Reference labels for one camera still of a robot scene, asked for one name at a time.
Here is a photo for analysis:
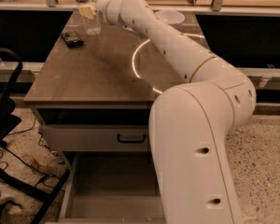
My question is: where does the black metal cart frame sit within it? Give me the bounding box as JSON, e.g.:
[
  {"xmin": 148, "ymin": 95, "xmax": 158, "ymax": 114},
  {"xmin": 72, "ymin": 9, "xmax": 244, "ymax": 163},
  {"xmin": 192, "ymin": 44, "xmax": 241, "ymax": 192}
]
[{"xmin": 0, "ymin": 48, "xmax": 70, "ymax": 224}]

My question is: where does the grey middle drawer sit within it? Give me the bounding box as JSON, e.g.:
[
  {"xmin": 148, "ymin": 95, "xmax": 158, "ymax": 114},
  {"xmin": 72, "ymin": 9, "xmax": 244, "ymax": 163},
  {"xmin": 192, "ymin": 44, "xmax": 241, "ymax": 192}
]
[{"xmin": 39, "ymin": 124, "xmax": 149, "ymax": 152}]

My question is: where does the wooden drawer cabinet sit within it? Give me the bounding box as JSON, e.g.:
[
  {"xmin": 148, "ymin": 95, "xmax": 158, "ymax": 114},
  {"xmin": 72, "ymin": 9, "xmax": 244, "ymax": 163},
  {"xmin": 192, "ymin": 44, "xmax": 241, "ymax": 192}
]
[{"xmin": 23, "ymin": 10, "xmax": 209, "ymax": 224}]

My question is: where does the black drawer handle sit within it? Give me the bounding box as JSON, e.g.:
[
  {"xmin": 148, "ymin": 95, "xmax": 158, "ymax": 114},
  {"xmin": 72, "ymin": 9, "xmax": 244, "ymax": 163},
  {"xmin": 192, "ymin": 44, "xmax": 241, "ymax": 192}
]
[{"xmin": 117, "ymin": 134, "xmax": 146, "ymax": 144}]

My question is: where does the open bottom drawer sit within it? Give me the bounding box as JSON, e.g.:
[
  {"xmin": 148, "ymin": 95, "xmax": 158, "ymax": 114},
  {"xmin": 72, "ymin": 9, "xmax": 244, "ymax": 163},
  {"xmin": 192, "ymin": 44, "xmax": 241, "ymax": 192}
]
[{"xmin": 58, "ymin": 152, "xmax": 166, "ymax": 224}]

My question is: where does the white ceramic bowl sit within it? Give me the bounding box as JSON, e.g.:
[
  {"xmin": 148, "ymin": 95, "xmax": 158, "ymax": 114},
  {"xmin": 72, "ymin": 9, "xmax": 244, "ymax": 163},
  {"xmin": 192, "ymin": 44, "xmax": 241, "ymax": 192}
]
[{"xmin": 155, "ymin": 10, "xmax": 185, "ymax": 26}]

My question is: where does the clear plastic water bottle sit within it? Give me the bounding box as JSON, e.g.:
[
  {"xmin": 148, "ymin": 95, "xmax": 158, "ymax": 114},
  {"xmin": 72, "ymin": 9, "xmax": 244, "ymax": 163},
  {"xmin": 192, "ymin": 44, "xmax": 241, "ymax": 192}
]
[{"xmin": 76, "ymin": 0, "xmax": 101, "ymax": 35}]

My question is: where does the black floor cable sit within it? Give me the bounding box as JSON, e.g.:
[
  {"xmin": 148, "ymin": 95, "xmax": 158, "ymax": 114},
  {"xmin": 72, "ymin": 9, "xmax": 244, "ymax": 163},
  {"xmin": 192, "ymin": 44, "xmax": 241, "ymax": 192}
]
[{"xmin": 0, "ymin": 119, "xmax": 66, "ymax": 193}]

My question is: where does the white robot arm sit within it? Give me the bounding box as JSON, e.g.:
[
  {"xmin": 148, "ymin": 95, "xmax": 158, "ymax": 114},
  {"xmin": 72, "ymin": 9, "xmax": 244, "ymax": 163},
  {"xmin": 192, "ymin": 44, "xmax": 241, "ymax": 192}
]
[{"xmin": 78, "ymin": 0, "xmax": 256, "ymax": 224}]

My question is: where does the dark rxbar chocolate bar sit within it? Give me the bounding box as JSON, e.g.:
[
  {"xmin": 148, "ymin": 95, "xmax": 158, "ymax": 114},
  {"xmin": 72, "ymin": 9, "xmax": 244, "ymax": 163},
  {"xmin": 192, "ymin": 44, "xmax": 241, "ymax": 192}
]
[{"xmin": 61, "ymin": 32, "xmax": 83, "ymax": 48}]

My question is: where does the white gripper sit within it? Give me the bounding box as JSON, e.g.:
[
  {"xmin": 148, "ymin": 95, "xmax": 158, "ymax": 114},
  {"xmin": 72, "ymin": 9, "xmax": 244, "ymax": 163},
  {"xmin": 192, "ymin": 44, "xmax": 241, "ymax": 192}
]
[{"xmin": 77, "ymin": 0, "xmax": 110, "ymax": 24}]

